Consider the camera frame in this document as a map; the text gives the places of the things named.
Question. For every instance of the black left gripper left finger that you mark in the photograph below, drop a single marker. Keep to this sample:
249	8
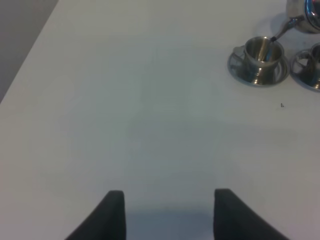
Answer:
106	222

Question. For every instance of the stainless steel saucer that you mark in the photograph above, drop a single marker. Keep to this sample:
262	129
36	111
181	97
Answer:
294	69
237	68

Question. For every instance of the left stainless steel teacup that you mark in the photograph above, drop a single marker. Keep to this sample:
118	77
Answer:
262	55

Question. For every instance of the stainless steel teapot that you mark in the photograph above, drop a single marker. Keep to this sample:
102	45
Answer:
302	15

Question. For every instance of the stainless steel teacup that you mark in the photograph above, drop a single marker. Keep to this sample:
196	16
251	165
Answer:
309	63
262	55

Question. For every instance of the right stainless steel teacup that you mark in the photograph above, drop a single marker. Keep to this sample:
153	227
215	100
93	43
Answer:
309	63

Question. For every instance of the left stainless steel saucer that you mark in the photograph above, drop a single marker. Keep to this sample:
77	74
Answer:
237	68

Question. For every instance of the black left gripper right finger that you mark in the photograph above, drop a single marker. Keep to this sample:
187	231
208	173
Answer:
234	220

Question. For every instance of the right stainless steel saucer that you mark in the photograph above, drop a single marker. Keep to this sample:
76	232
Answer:
294	69

